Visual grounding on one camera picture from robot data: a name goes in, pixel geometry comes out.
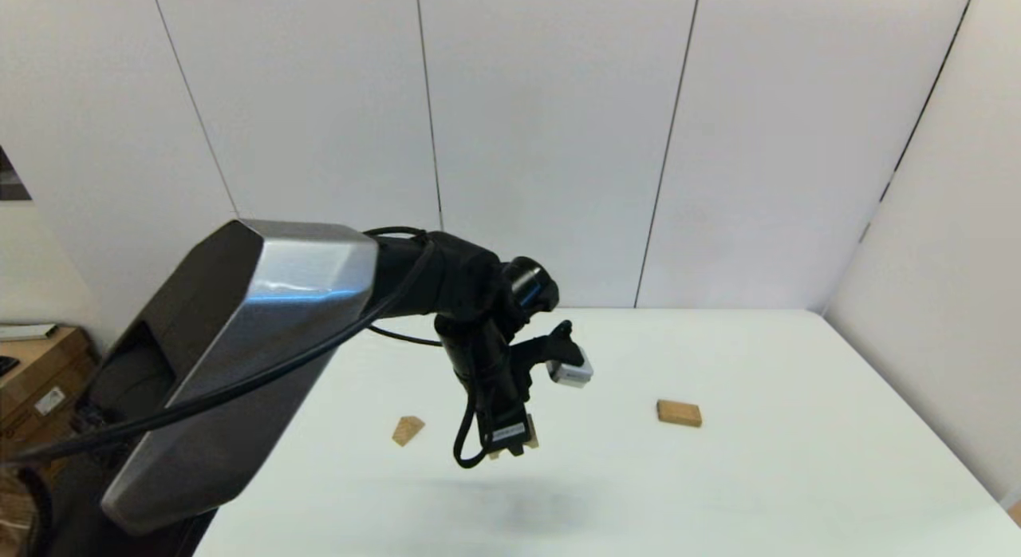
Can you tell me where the arched wooden building block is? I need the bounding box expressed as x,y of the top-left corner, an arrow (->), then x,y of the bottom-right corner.
487,436 -> 540,461

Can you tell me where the rectangular wooden building block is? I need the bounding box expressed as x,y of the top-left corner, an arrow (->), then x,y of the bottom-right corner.
656,400 -> 704,429

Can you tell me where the brown cardboard box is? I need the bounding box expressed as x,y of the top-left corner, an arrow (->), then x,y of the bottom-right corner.
0,381 -> 97,462
0,327 -> 101,430

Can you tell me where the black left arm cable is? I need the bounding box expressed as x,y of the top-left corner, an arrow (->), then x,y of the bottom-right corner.
0,226 -> 489,470

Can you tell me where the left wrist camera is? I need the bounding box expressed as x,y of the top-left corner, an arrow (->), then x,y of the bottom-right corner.
522,320 -> 595,389

